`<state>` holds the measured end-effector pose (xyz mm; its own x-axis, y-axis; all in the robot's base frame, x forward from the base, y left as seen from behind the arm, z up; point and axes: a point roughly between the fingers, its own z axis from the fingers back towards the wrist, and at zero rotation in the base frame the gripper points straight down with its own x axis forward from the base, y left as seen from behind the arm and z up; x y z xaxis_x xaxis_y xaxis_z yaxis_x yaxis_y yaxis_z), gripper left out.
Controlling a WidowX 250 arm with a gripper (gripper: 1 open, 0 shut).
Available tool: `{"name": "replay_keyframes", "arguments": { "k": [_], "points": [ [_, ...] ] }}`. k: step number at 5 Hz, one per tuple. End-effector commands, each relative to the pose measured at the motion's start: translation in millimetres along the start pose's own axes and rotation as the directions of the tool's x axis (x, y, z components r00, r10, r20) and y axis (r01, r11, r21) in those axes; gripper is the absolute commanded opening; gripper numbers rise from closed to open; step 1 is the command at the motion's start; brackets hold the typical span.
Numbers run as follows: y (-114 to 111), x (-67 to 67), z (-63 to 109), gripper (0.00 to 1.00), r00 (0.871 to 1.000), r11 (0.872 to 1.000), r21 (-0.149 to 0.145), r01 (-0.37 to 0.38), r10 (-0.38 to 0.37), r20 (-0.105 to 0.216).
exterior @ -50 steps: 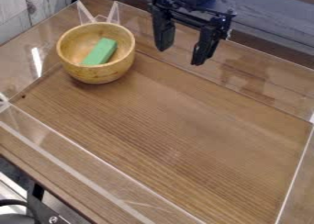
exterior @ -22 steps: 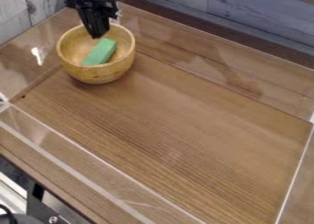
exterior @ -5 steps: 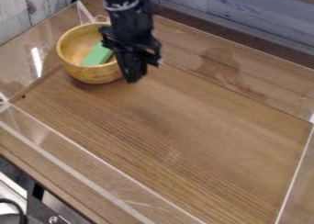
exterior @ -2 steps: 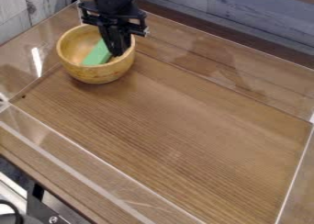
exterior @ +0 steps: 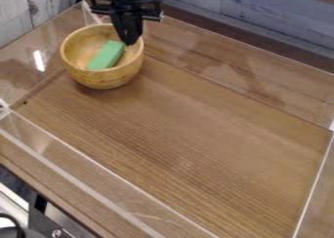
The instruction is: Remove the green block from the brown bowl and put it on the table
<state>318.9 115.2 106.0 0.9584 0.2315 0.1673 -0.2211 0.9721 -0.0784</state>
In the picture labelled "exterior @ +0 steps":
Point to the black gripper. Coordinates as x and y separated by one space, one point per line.
144 9

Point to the brown wooden bowl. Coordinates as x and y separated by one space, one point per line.
104 74

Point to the green rectangular block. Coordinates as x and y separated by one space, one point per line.
107 55

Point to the clear acrylic barrier panels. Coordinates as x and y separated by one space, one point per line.
212 147

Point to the black table leg bracket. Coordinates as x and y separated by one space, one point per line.
41 223

